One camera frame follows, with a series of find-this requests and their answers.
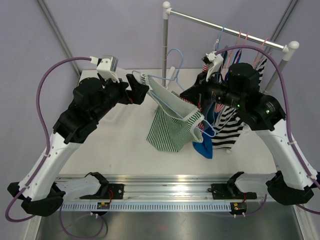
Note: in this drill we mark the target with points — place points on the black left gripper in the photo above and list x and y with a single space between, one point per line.
135 95

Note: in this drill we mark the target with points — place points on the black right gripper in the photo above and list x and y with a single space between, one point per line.
198 94

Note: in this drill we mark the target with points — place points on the light blue wire hanger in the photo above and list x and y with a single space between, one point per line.
163 97

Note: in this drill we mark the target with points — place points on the green white striped tank top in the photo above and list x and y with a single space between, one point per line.
169 134

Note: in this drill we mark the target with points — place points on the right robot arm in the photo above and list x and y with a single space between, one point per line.
292 184

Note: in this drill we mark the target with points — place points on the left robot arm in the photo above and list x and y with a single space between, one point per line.
93 98

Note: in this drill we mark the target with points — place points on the black white striped tank top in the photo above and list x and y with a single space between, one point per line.
228 125

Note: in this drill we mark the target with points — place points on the bright blue tank top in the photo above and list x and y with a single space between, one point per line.
205 148

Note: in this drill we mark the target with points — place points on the metal clothes rack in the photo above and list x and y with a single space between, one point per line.
269 44

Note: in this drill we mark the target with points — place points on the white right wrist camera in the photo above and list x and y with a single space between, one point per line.
212 63

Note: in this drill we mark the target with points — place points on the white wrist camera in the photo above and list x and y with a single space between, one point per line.
212 63
106 67

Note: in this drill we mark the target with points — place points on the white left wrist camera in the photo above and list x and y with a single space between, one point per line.
106 67

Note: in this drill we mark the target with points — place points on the aluminium mounting rail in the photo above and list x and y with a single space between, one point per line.
167 188

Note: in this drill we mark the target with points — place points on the metal corner frame post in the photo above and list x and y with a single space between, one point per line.
45 11

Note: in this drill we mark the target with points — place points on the white slotted cable duct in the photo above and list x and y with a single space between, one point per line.
145 206

